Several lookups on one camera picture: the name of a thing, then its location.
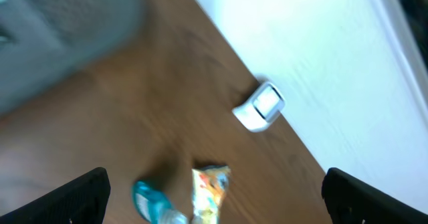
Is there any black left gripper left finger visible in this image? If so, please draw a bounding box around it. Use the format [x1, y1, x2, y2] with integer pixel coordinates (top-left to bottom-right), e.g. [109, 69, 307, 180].
[1, 167, 111, 224]

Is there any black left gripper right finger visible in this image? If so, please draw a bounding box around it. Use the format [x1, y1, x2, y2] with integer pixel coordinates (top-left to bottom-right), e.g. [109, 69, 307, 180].
[321, 168, 427, 224]

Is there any blue clear plastic bottle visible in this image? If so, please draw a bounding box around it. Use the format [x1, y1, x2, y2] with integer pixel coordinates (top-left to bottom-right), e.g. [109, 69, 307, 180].
[132, 181, 189, 224]

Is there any yellow snack bag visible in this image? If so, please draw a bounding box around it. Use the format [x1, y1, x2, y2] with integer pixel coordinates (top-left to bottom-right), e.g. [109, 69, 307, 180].
[191, 166, 231, 224]

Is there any white barcode scanner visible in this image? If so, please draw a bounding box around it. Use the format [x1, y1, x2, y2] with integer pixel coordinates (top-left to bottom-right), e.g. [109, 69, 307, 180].
[232, 81, 286, 132]

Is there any grey plastic basket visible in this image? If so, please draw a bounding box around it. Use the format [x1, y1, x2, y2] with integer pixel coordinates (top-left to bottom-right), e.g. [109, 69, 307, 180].
[1, 0, 146, 114]

